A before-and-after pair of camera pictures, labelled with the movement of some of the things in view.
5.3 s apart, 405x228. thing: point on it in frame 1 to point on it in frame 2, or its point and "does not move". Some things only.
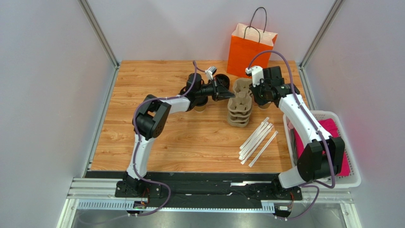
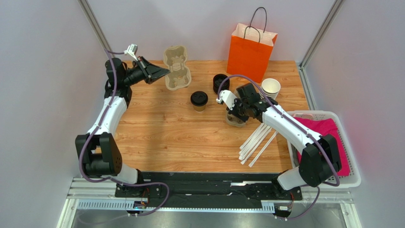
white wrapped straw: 263,148 does not move
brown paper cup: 200,109 does not move
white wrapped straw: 254,132 does not move
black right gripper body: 257,93 to 238,109
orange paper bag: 246,41 does not move
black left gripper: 220,92 to 149,72
